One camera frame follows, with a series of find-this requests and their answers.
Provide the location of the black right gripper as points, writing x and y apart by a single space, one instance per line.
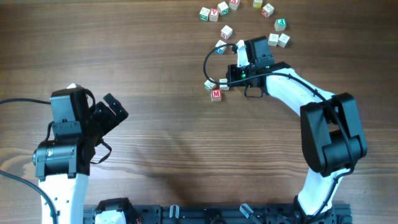
231 73

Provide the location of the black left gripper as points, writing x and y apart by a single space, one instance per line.
109 112

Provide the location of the plain pale wooden block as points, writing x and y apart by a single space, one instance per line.
223 84

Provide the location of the red M wooden block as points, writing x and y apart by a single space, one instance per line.
216 95

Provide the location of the green sided wooden block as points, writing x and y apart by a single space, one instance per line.
209 85

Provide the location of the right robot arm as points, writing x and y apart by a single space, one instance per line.
332 135

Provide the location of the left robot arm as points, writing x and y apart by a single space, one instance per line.
62 164

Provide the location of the blue sided wooden block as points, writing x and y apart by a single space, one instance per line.
220 47

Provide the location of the red sided tilted block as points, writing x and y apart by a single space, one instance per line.
226 32

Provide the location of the plain tilted wooden block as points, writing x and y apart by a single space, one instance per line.
283 40

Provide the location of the red V wooden block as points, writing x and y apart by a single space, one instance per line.
214 13

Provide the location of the green N wooden block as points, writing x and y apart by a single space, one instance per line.
223 8

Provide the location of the green E wooden block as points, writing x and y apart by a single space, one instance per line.
280 24

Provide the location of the green letter wooden block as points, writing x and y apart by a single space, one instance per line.
204 14

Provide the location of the red X wooden block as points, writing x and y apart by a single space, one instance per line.
234 4

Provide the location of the red sided wooden block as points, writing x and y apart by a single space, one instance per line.
267 10

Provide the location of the yellow wooden block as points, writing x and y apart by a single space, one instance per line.
257 3

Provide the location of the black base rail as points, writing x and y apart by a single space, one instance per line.
120 210

